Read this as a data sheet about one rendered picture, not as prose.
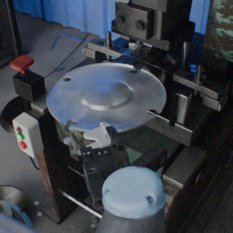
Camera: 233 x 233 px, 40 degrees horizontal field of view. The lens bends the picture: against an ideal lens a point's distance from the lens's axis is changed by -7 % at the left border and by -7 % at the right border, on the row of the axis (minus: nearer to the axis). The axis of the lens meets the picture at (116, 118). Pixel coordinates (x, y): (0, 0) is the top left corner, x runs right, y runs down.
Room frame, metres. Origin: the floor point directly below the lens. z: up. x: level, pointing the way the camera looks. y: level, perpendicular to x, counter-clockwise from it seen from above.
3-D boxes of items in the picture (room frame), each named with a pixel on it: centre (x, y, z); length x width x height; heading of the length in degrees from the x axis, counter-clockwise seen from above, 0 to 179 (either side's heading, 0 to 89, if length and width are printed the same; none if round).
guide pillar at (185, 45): (0.86, -0.21, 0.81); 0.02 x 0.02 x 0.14; 54
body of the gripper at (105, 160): (0.38, 0.01, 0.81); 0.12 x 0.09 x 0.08; 16
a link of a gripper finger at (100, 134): (0.48, 0.04, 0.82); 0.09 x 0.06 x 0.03; 16
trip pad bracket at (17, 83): (0.86, 0.28, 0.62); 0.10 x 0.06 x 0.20; 54
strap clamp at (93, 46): (0.96, 0.03, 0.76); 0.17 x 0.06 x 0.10; 54
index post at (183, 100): (0.65, -0.17, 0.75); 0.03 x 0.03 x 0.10; 54
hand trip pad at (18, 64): (0.87, 0.30, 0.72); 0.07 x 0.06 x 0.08; 144
